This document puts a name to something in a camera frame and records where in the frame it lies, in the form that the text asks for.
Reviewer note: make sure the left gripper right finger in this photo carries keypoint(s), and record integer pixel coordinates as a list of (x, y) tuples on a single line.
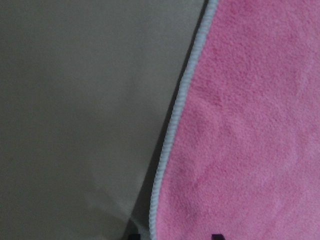
[(217, 237)]

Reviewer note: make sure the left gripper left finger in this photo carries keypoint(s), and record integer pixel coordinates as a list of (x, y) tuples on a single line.
[(134, 236)]

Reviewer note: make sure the pink and grey towel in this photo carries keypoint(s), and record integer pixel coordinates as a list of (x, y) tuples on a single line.
[(241, 155)]

